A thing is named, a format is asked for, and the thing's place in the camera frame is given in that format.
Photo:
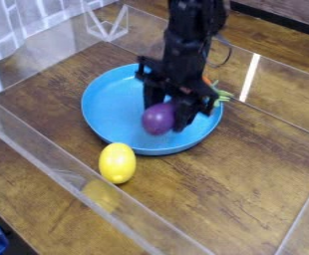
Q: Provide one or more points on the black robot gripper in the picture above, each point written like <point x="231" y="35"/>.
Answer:
<point x="175" y="76"/>

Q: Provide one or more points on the purple toy eggplant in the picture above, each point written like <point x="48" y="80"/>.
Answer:
<point x="158" y="119"/>

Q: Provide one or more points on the blue round plastic tray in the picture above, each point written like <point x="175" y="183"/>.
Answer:
<point x="112" y="108"/>

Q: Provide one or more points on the orange toy carrot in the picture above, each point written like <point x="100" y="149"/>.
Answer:
<point x="223" y="95"/>

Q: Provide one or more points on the yellow toy lemon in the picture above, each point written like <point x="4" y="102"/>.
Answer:
<point x="116" y="163"/>

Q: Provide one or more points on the white checkered curtain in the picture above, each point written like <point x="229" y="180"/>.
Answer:
<point x="27" y="17"/>

